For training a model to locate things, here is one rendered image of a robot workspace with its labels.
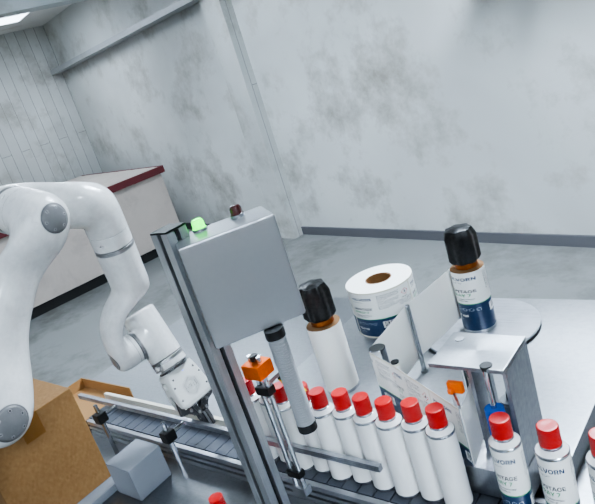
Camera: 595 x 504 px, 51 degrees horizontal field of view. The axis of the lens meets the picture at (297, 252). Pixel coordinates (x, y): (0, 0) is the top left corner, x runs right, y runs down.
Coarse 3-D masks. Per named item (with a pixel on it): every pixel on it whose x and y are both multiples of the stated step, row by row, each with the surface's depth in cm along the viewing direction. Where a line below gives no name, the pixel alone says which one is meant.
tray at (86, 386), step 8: (72, 384) 218; (80, 384) 220; (88, 384) 219; (96, 384) 215; (104, 384) 211; (112, 384) 208; (72, 392) 218; (80, 392) 218; (88, 392) 216; (96, 392) 214; (104, 392) 212; (112, 392) 210; (120, 392) 206; (128, 392) 203; (80, 400) 212; (80, 408) 206; (88, 408) 204; (88, 416) 199
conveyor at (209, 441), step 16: (112, 416) 184; (128, 416) 181; (144, 416) 178; (144, 432) 169; (176, 432) 164; (192, 432) 162; (208, 432) 160; (208, 448) 153; (224, 448) 151; (320, 480) 129; (352, 480) 126; (368, 496) 121; (384, 496) 119; (416, 496) 116; (480, 496) 112
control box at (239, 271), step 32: (224, 224) 106; (256, 224) 102; (192, 256) 101; (224, 256) 102; (256, 256) 104; (192, 288) 102; (224, 288) 103; (256, 288) 105; (288, 288) 106; (224, 320) 104; (256, 320) 106
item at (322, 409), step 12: (312, 396) 121; (324, 396) 122; (312, 408) 124; (324, 408) 122; (324, 420) 122; (324, 432) 123; (336, 432) 123; (324, 444) 124; (336, 444) 124; (336, 468) 126; (348, 468) 126; (336, 480) 127
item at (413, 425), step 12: (408, 408) 108; (420, 408) 110; (408, 420) 109; (420, 420) 110; (408, 432) 109; (420, 432) 109; (408, 444) 111; (420, 444) 110; (420, 456) 110; (420, 468) 112; (432, 468) 111; (420, 480) 113; (432, 480) 112; (432, 492) 113
